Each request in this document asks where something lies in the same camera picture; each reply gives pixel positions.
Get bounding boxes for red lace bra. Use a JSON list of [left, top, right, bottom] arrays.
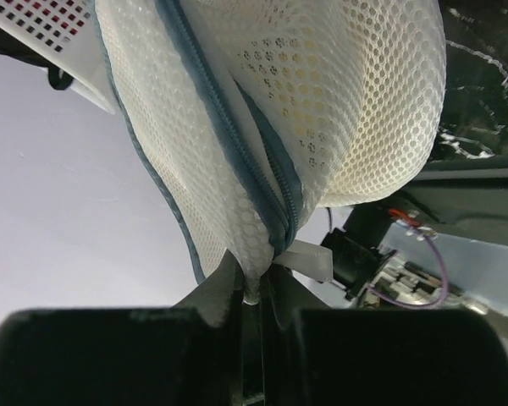
[[3, 0, 91, 52]]

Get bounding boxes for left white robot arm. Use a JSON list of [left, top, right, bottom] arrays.
[[323, 156, 508, 307]]

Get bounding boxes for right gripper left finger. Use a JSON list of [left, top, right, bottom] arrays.
[[0, 254, 243, 405]]

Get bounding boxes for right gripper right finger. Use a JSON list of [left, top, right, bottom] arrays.
[[260, 266, 508, 406]]

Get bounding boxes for white plastic basket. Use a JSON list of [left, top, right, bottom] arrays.
[[0, 1, 116, 114]]

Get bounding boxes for black bra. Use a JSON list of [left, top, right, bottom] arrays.
[[0, 28, 74, 91]]

